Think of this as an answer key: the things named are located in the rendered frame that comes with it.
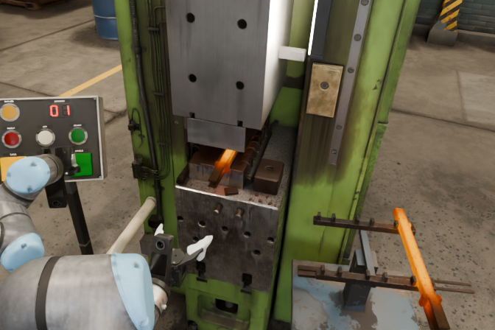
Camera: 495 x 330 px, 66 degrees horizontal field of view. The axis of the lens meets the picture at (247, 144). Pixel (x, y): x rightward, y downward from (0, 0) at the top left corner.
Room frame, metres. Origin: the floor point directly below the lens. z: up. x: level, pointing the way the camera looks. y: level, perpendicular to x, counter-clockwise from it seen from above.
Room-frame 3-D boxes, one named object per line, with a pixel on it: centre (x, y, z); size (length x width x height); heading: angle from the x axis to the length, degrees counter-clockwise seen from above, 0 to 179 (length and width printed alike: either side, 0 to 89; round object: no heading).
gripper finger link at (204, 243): (0.70, 0.11, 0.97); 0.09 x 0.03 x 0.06; 131
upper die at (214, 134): (1.27, 0.06, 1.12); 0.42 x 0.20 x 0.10; 167
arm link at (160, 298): (0.55, 0.20, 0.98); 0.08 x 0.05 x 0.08; 77
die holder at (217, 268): (1.27, 0.00, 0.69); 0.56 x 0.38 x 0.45; 167
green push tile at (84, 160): (1.01, 0.55, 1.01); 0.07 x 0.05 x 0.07; 102
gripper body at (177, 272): (0.62, 0.19, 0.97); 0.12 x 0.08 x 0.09; 167
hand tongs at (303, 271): (0.88, -0.50, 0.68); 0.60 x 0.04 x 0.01; 87
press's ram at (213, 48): (1.26, 0.02, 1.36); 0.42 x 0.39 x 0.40; 167
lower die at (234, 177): (1.27, 0.06, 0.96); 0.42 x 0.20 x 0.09; 167
